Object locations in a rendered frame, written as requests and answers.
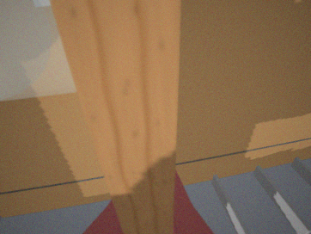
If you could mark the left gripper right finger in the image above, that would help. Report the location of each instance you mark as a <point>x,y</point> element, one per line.
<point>186,218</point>

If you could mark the grey rectangular rack frame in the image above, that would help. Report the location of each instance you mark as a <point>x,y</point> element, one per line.
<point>257,210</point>

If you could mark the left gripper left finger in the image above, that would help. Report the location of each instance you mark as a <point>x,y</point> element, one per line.
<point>106,223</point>

